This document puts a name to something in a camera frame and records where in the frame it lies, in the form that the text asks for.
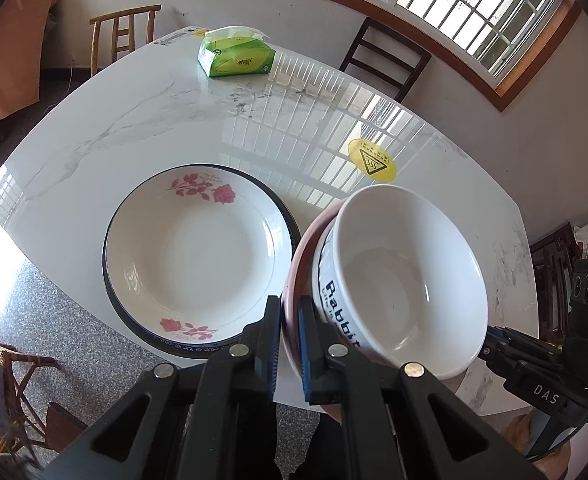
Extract green tissue pack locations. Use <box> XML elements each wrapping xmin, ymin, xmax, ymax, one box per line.
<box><xmin>197</xmin><ymin>26</ymin><xmax>276</xmax><ymax>79</ymax></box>

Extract white rose-patterned enamel plate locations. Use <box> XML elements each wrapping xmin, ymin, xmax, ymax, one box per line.
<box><xmin>101</xmin><ymin>162</ymin><xmax>302</xmax><ymax>360</ymax></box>

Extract white ribbed bowl blue base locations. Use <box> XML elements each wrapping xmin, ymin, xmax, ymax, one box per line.
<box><xmin>311</xmin><ymin>184</ymin><xmax>490</xmax><ymax>380</ymax></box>

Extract white plate pink flowers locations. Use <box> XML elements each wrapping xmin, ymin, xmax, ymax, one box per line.
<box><xmin>106</xmin><ymin>166</ymin><xmax>295</xmax><ymax>346</ymax></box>

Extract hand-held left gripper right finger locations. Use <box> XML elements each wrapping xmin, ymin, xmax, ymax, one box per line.
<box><xmin>296</xmin><ymin>295</ymin><xmax>542</xmax><ymax>480</ymax></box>

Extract dark wooden furniture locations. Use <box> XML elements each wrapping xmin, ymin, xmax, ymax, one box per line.
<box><xmin>529</xmin><ymin>222</ymin><xmax>582</xmax><ymax>346</ymax></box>

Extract person's right hand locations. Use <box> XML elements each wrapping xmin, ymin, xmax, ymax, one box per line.
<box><xmin>504</xmin><ymin>407</ymin><xmax>540</xmax><ymax>453</ymax></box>

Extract light wooden chair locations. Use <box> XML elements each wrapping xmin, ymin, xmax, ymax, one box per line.
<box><xmin>89</xmin><ymin>4</ymin><xmax>162</xmax><ymax>76</ymax></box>

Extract white and yellow label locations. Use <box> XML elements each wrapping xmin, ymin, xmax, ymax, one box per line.
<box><xmin>154</xmin><ymin>27</ymin><xmax>210</xmax><ymax>46</ymax></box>

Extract pink bowl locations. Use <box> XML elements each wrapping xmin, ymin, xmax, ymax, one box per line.
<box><xmin>280</xmin><ymin>202</ymin><xmax>475</xmax><ymax>421</ymax></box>

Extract barred window wooden frame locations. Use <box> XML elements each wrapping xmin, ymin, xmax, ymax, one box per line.
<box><xmin>223</xmin><ymin>0</ymin><xmax>582</xmax><ymax>112</ymax></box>

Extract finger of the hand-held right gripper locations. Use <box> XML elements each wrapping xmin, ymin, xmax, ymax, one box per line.
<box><xmin>479</xmin><ymin>326</ymin><xmax>572</xmax><ymax>386</ymax></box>

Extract dark wooden chair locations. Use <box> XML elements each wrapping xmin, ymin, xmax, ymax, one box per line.
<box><xmin>339</xmin><ymin>16</ymin><xmax>432</xmax><ymax>103</ymax></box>

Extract yellow round warning sticker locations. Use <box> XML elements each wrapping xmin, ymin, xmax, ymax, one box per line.
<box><xmin>348</xmin><ymin>138</ymin><xmax>397</xmax><ymax>183</ymax></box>

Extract wicker chair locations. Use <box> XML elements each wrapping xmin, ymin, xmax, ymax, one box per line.
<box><xmin>0</xmin><ymin>335</ymin><xmax>90</xmax><ymax>466</ymax></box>

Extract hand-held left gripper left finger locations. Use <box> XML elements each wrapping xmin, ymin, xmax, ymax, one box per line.
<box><xmin>34</xmin><ymin>295</ymin><xmax>282</xmax><ymax>480</ymax></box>

